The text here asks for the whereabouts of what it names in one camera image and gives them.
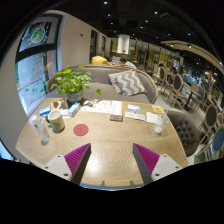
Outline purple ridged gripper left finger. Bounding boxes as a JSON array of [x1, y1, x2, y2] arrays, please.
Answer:
[[44, 142, 92, 186]]

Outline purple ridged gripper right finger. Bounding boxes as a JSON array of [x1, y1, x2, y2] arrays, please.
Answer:
[[132, 142, 184, 186]]

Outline clear plastic water bottle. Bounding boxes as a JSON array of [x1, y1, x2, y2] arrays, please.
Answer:
[[31, 115, 50, 144]]

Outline round red coaster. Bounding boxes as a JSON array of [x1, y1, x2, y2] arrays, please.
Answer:
[[73, 124, 88, 136]]

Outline white paper napkin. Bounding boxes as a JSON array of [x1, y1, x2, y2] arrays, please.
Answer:
[[146, 112, 158, 124]]

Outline clear drinking glass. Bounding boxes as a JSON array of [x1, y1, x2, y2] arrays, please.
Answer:
[[154, 114, 170, 134]]

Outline white ceramic mug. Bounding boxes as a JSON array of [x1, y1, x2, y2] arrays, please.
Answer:
[[45, 110, 65, 131]]

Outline grey tufted armchair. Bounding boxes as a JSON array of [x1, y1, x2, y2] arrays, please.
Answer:
[[167, 111, 200, 157]]

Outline white leaflet with blue print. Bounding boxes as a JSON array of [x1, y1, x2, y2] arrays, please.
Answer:
[[125, 104, 145, 121]]

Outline blue tissue box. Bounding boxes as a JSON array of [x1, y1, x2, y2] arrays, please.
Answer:
[[68, 103, 80, 117]]

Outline yellow card on table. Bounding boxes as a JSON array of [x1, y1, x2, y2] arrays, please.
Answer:
[[152, 105, 164, 113]]

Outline wooden block with card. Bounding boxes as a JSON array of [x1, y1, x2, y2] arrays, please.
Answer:
[[110, 100, 123, 121]]

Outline small blue card box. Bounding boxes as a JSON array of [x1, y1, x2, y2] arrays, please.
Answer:
[[40, 106, 51, 116]]

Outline white menu sheet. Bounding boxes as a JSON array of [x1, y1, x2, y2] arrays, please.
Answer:
[[81, 99, 111, 113]]

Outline blue seat wooden chair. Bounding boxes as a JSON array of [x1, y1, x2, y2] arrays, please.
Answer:
[[208, 126, 224, 158]]

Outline grey upholstered sofa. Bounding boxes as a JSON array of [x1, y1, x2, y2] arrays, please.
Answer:
[[46, 64, 160, 105]]

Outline wooden dining chair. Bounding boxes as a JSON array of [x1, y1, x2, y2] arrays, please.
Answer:
[[170, 74, 185, 100]]

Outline green potted plant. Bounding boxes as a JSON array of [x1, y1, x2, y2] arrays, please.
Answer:
[[48, 65, 91, 103]]

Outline grey chevron cushion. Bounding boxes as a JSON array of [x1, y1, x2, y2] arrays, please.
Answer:
[[109, 70, 146, 96]]

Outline person in white shirt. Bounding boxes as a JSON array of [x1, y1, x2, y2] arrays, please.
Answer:
[[120, 58, 137, 69]]

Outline person in yellow shirt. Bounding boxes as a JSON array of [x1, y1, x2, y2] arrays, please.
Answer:
[[91, 51, 108, 65]]

